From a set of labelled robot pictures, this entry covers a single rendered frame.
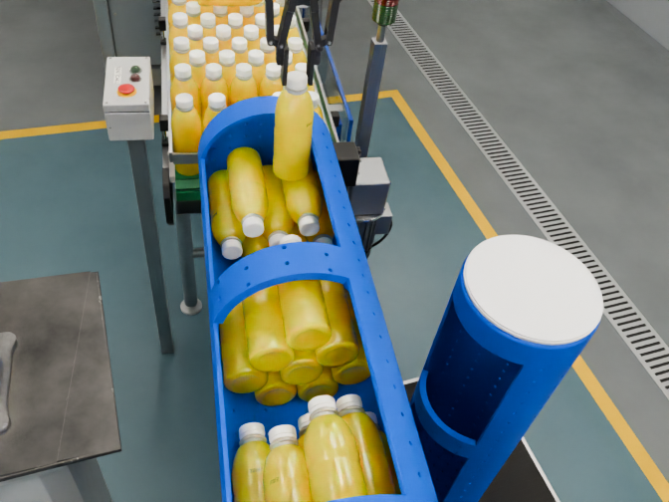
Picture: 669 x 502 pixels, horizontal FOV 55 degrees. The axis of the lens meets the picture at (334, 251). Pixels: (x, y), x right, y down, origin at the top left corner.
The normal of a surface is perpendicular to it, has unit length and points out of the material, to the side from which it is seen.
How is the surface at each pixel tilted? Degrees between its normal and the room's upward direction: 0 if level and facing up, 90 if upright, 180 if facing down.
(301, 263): 1
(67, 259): 0
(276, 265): 16
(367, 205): 90
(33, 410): 4
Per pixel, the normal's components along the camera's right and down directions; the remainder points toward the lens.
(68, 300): 0.18, -0.68
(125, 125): 0.18, 0.73
